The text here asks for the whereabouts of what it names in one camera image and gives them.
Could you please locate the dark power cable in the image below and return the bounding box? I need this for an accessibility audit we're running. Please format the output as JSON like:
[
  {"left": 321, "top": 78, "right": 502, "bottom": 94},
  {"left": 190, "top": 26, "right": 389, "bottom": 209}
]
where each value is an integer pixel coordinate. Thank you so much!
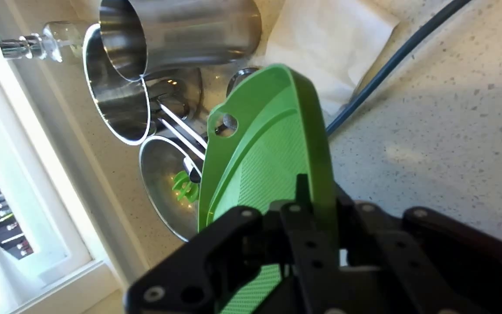
[{"left": 324, "top": 0, "right": 474, "bottom": 140}]

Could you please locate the green plastic bin lid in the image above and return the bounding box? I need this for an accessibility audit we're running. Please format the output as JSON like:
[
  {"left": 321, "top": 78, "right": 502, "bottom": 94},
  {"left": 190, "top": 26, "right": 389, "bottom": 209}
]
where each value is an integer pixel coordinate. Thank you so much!
[{"left": 195, "top": 63, "right": 342, "bottom": 314}]

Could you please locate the large stainless steel pot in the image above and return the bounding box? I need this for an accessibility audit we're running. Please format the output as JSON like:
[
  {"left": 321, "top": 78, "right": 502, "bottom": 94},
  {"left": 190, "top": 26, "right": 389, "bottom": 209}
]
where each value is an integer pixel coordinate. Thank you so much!
[{"left": 80, "top": 23, "right": 206, "bottom": 148}]

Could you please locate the glass soap dispenser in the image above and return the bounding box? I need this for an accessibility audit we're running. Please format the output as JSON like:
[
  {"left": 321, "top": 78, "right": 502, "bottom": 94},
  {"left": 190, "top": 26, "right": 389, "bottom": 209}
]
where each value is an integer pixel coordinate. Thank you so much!
[{"left": 0, "top": 21, "right": 91, "bottom": 66}]

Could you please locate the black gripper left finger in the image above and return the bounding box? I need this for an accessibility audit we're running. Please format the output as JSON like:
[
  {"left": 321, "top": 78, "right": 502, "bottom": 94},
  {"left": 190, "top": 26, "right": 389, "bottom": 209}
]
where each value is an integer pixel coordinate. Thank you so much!
[{"left": 124, "top": 171, "right": 347, "bottom": 314}]

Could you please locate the stainless steel colander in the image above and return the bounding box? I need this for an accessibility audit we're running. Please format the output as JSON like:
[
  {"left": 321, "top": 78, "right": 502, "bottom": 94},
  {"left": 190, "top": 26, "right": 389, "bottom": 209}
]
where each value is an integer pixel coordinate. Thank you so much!
[{"left": 138, "top": 103, "right": 209, "bottom": 244}]

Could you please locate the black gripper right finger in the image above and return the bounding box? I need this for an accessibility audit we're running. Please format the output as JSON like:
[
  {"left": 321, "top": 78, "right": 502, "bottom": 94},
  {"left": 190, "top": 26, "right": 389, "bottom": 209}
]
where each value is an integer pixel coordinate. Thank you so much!
[{"left": 333, "top": 183, "right": 502, "bottom": 314}]

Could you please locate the white paper napkin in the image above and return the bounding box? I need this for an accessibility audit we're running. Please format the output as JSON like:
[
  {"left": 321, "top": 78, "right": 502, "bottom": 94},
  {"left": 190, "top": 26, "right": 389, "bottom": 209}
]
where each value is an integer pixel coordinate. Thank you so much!
[{"left": 250, "top": 0, "right": 403, "bottom": 120}]

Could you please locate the white framed kitchen window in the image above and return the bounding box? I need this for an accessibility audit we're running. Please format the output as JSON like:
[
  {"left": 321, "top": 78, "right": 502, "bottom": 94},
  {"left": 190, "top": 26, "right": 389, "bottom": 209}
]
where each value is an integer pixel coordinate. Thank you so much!
[{"left": 0, "top": 0, "right": 148, "bottom": 314}]

